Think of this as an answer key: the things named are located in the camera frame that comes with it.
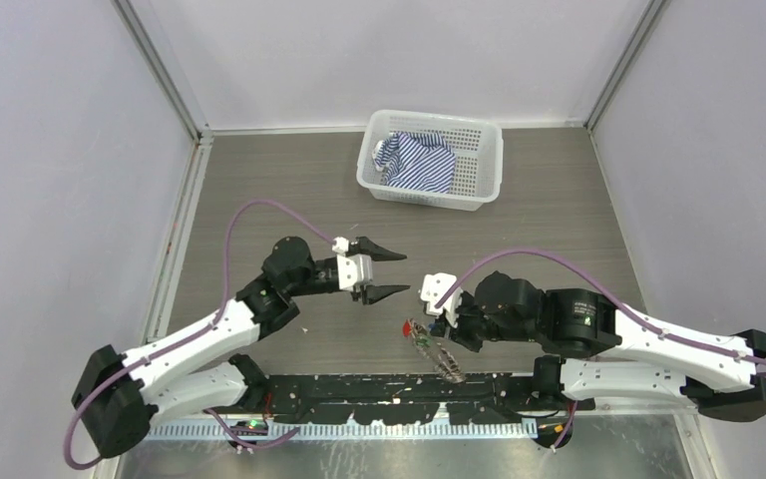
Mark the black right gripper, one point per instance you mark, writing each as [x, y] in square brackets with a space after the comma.
[458, 333]

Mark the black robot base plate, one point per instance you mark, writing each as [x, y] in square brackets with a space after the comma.
[398, 399]

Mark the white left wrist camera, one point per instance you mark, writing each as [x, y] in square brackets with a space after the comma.
[354, 270]

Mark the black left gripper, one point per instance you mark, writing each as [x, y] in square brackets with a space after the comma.
[374, 292]

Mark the blue striped shirt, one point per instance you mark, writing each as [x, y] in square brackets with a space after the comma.
[422, 162]

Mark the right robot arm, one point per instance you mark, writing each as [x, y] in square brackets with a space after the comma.
[596, 349]

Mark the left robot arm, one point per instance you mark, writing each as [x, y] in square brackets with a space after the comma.
[120, 396]

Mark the white plastic basket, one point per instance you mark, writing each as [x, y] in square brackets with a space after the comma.
[478, 145]

